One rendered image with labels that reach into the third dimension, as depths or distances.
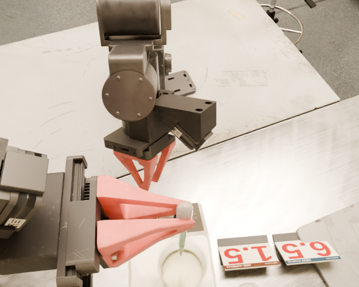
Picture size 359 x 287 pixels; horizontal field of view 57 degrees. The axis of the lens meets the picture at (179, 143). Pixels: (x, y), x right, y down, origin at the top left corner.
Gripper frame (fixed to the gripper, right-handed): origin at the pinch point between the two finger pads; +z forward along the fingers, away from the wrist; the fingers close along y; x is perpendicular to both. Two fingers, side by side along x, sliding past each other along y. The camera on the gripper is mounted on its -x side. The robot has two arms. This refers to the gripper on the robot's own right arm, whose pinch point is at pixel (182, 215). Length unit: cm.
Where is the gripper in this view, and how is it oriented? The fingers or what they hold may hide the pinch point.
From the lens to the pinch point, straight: 28.5
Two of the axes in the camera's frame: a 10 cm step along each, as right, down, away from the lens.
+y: -1.1, -8.4, 5.3
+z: 9.9, -0.8, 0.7
